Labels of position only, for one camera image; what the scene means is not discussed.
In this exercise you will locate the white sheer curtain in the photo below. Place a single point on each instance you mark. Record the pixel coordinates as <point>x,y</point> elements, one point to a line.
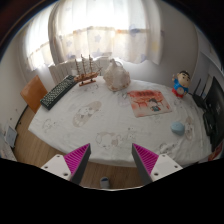
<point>131,30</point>

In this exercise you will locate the large white conch shell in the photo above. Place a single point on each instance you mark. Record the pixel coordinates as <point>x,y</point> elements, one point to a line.
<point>116,77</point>

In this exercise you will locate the grey slipper on floor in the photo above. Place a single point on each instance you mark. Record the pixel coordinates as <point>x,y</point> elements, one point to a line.
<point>104,183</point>

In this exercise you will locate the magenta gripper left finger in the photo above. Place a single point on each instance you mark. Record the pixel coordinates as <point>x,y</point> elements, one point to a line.
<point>71,166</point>

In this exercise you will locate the black computer keyboard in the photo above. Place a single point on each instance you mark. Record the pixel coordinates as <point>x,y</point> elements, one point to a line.
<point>53,96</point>

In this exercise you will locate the white patterned tablecloth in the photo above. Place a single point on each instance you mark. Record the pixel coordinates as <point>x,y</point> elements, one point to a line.
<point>93,114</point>

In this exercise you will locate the wooden chair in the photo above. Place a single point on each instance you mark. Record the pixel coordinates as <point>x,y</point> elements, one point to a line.
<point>33,92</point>

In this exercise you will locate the wooden model sailing ship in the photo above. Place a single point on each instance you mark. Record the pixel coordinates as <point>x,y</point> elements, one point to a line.
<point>87,71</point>

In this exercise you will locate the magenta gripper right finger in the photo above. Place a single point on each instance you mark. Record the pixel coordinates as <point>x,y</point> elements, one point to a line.
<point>151,166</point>

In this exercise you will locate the black computer monitor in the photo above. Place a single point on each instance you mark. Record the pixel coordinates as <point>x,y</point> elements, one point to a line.
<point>214,114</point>

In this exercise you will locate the cartoon boy figurine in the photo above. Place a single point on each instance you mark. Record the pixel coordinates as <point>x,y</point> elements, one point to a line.
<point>181,84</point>

